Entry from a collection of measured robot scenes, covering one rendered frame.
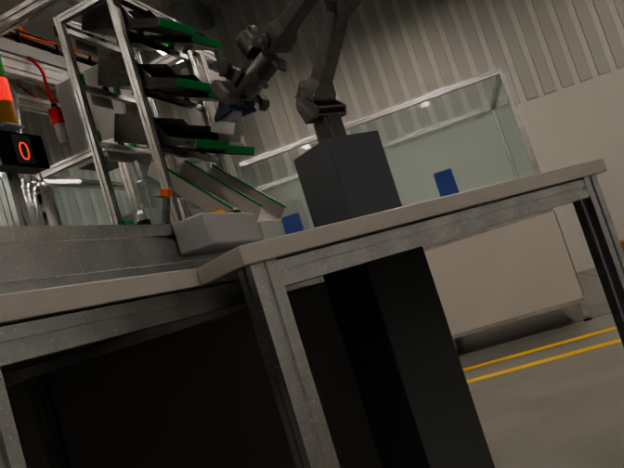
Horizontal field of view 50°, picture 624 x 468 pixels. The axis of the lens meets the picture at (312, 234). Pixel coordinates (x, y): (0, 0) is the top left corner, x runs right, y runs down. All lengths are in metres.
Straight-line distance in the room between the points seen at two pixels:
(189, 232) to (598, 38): 9.44
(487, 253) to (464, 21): 5.64
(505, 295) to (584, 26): 5.88
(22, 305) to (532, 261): 4.68
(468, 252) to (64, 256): 4.43
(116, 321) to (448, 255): 4.42
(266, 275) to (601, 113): 9.33
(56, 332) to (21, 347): 0.06
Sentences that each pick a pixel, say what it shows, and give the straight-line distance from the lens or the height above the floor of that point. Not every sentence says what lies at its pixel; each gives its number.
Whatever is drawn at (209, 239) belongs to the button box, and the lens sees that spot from 1.18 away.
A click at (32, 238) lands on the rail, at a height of 0.94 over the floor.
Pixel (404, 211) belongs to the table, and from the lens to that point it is 1.12.
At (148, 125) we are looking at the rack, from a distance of 1.73.
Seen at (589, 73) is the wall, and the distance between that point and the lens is 10.23.
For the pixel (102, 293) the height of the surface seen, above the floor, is 0.84.
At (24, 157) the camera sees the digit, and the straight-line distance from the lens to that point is 1.43.
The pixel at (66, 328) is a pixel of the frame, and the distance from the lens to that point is 0.86.
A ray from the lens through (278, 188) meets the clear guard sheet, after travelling 5.46.
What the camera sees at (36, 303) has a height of 0.84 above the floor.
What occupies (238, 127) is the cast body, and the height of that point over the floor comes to 1.21.
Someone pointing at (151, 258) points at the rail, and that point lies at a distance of 1.14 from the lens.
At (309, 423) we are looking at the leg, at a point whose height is 0.59.
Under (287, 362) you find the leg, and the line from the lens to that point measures 0.97.
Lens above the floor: 0.76
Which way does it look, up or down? 5 degrees up
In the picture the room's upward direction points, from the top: 17 degrees counter-clockwise
